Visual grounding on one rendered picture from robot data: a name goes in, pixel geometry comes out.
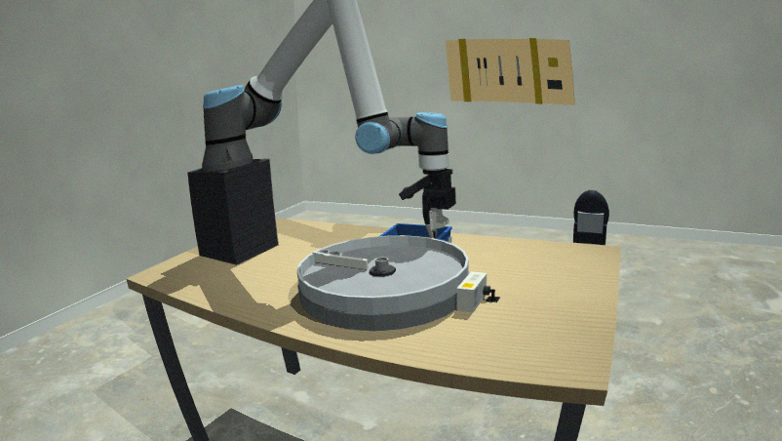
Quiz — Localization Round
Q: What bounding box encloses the blue open crate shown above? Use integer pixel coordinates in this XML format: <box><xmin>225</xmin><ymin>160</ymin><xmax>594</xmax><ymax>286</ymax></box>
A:
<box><xmin>380</xmin><ymin>223</ymin><xmax>452</xmax><ymax>243</ymax></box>

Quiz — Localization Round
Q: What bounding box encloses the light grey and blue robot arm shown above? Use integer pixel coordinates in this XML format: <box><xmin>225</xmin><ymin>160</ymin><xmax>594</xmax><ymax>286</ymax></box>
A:
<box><xmin>202</xmin><ymin>0</ymin><xmax>450</xmax><ymax>172</ymax></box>

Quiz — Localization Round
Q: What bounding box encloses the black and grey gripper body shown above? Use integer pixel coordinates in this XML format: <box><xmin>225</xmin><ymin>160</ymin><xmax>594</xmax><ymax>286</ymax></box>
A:
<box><xmin>422</xmin><ymin>168</ymin><xmax>456</xmax><ymax>210</ymax></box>

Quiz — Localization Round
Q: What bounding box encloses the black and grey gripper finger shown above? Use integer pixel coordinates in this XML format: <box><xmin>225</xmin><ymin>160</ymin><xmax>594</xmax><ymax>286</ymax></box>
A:
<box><xmin>422</xmin><ymin>197</ymin><xmax>446</xmax><ymax>238</ymax></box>
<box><xmin>431</xmin><ymin>208</ymin><xmax>450</xmax><ymax>238</ymax></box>

